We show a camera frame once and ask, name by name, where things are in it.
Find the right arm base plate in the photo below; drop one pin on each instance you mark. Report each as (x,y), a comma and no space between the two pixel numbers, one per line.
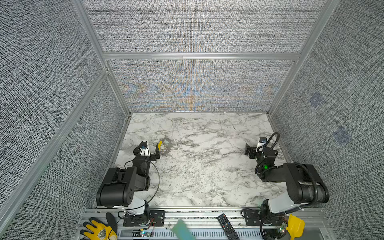
(253,217)

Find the yellow capped key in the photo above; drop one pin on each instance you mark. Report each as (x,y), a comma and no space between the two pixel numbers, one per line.
(160,145)

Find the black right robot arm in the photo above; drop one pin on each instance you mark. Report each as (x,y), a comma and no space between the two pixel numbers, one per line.
(305,188)

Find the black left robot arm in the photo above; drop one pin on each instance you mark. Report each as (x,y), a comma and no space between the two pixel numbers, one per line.
(118,189)

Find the clear plastic cup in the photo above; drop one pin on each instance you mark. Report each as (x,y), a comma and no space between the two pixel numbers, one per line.
(127,144)

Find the grey cable duct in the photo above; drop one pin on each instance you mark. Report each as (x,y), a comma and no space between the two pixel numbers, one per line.
(199,234)

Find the black remote control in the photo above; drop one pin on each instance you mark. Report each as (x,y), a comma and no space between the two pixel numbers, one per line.
(227,227)

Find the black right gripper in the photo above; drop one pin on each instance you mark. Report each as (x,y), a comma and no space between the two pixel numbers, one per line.
(252,150)

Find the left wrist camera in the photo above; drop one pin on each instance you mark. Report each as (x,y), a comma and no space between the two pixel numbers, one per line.
(145,153)

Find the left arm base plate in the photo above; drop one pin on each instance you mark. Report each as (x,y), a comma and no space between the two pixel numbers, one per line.
(152,218)

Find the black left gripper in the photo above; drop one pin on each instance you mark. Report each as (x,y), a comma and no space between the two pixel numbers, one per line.
(151,154)

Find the yellow black work glove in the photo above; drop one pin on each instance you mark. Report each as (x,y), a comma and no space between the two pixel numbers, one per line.
(95,229)

